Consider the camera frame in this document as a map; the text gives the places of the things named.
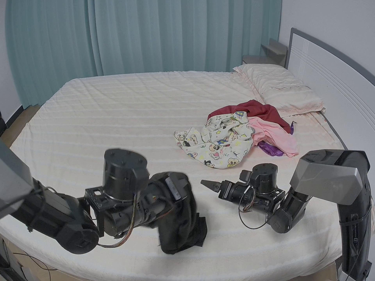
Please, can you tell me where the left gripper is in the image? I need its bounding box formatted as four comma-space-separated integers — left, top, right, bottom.
138, 172, 190, 225

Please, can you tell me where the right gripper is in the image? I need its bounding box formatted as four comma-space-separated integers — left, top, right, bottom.
218, 180, 254, 205

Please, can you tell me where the black T-shirt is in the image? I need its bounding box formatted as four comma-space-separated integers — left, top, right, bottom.
158, 172, 208, 255

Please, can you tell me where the white printed pyjama top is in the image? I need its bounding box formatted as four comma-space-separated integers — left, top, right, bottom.
174, 112, 254, 169

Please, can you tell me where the purple garment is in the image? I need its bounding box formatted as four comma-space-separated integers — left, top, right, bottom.
258, 121, 296, 157

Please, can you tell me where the pink garment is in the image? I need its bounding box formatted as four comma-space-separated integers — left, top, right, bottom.
249, 116, 299, 158

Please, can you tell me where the dark red garment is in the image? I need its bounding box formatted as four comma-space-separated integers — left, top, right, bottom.
207, 100, 290, 129

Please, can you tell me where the bed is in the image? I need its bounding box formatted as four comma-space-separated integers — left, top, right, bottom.
0, 28, 375, 278

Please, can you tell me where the cream pillow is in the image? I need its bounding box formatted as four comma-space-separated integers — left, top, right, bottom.
233, 64, 326, 117

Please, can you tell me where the grey bedside table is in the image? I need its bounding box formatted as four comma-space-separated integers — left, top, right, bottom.
243, 38, 288, 68

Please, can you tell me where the blue-green curtain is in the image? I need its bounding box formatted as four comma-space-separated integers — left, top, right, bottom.
5, 0, 103, 109
88, 0, 283, 77

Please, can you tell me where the black cable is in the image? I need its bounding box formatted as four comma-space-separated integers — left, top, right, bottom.
13, 252, 59, 272
238, 186, 271, 230

